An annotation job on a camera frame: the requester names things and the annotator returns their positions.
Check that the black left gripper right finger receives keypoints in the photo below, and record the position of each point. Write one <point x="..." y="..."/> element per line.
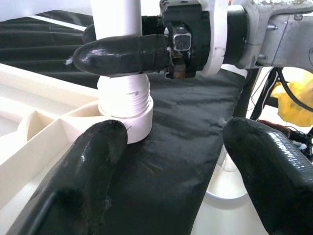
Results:
<point x="274" y="176"/>

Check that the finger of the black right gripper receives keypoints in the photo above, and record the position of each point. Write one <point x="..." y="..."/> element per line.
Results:
<point x="115" y="56"/>
<point x="88" y="34"/>

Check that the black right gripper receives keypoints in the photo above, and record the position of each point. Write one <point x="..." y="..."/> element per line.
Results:
<point x="195" y="49"/>

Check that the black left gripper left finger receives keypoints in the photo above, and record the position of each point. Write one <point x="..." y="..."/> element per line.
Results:
<point x="80" y="176"/>

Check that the white plastic table leg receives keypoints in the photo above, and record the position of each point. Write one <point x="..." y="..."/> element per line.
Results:
<point x="115" y="19"/>

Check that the white plastic table top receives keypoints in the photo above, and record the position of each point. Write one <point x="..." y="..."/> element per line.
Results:
<point x="24" y="151"/>

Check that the yellow crumpled bag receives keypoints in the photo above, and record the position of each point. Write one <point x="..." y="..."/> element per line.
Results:
<point x="298" y="110"/>

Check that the black table cloth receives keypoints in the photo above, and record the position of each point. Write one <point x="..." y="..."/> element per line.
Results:
<point x="171" y="147"/>

